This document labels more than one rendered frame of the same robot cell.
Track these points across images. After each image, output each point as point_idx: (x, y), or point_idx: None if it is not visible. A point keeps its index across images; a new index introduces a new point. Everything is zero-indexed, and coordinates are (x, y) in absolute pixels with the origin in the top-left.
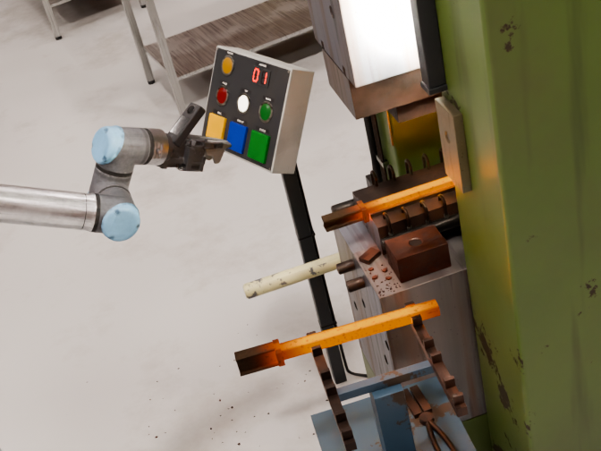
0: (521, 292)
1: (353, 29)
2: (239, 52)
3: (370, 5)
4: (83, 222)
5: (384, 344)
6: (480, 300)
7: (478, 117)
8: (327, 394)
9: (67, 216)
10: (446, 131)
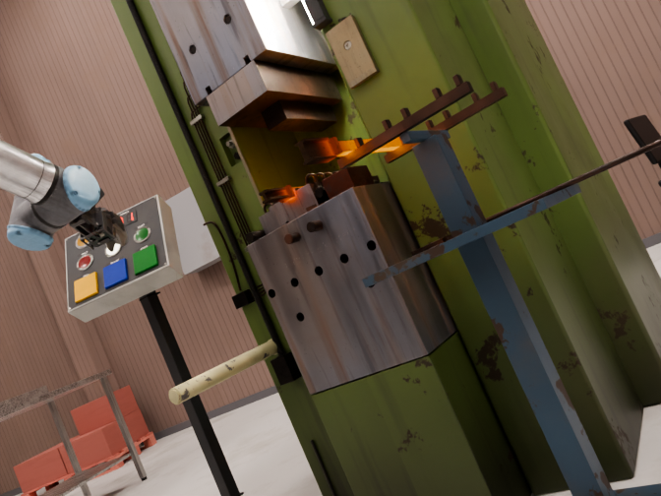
0: None
1: (252, 9)
2: None
3: (257, 1)
4: (42, 170)
5: (365, 260)
6: (415, 179)
7: None
8: (406, 113)
9: (24, 157)
10: (345, 40)
